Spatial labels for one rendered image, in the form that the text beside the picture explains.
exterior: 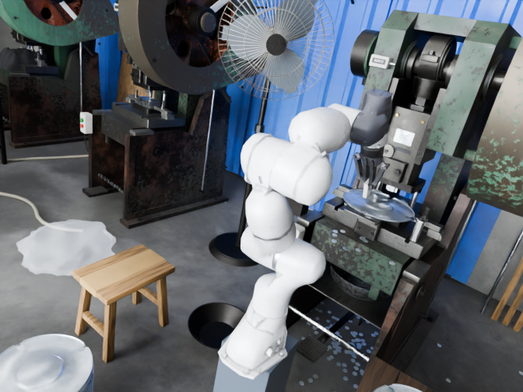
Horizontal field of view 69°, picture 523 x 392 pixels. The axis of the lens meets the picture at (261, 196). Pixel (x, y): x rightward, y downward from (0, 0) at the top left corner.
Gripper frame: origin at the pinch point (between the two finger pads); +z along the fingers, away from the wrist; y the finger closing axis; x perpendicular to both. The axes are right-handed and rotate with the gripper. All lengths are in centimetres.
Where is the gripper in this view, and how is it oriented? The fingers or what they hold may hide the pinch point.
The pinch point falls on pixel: (366, 188)
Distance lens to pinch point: 141.9
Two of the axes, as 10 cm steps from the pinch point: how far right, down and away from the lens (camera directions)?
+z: 1.0, 7.3, 6.8
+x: 6.4, -5.7, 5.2
